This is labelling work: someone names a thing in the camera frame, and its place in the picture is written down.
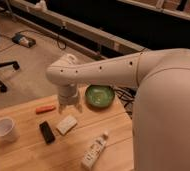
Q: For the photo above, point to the black rectangular device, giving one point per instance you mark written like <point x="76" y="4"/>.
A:
<point x="47" y="132"/>

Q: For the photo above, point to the green ceramic bowl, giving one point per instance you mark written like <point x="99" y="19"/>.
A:
<point x="99" y="96"/>

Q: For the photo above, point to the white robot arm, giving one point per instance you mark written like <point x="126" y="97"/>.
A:
<point x="161" y="109"/>

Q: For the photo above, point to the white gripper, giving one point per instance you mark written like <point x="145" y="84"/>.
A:
<point x="68" y="95"/>

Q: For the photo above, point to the white paper cup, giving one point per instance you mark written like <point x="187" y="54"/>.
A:
<point x="8" y="131"/>

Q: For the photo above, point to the orange marker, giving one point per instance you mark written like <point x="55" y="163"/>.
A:
<point x="44" y="109"/>

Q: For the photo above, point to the power strip on floor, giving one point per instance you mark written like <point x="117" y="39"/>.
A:
<point x="23" y="40"/>

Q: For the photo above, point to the wooden table board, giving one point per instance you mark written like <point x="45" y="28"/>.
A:
<point x="31" y="153"/>

